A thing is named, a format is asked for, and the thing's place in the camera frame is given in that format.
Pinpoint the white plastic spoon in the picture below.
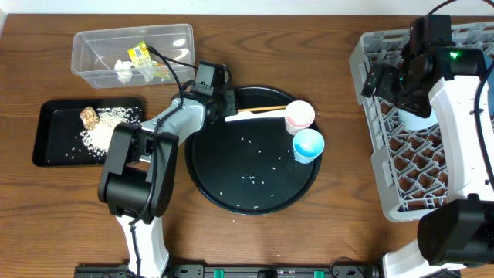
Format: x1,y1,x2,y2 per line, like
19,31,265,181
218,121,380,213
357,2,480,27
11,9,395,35
225,110,285,122

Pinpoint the light blue small bowl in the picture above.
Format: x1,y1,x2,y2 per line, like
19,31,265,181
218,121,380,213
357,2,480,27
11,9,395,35
398,109,438,131

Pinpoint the wooden chopstick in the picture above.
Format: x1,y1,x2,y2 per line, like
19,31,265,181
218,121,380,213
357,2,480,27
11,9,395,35
237,105,287,113

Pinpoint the yellow snack wrapper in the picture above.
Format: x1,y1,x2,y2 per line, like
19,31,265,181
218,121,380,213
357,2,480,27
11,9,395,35
127,41,171,82

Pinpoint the round black serving tray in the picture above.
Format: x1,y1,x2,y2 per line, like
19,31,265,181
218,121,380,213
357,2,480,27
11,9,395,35
184,86,323,216

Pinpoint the pink cup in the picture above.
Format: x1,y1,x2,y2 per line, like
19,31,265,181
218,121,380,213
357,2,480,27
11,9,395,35
284,100,316,135

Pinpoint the white tissue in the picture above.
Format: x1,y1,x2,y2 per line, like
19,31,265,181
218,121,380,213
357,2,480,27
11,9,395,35
114,60,134,84

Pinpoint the light blue cup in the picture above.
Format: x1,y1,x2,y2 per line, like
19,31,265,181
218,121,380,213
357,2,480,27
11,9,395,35
293,129,325,164

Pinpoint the pile of rice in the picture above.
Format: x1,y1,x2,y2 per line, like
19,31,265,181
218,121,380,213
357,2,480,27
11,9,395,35
79,107,143,160

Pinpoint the brown food scrap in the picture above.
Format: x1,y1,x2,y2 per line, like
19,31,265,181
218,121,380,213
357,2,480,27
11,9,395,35
80,107,100,131

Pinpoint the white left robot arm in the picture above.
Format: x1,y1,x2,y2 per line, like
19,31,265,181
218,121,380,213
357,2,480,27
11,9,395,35
98,62,236,277

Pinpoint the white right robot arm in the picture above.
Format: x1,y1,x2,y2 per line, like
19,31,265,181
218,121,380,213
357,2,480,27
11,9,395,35
349,15,493,277

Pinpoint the black rectangular waste tray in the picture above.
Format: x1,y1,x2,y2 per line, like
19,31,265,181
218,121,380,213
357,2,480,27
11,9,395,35
32,97,144,167

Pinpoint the clear plastic bin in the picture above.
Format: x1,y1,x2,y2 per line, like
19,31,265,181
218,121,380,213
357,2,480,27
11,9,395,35
71,24,195,89

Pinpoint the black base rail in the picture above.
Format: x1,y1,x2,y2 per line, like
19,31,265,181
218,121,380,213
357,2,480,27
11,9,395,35
75,263,383,278

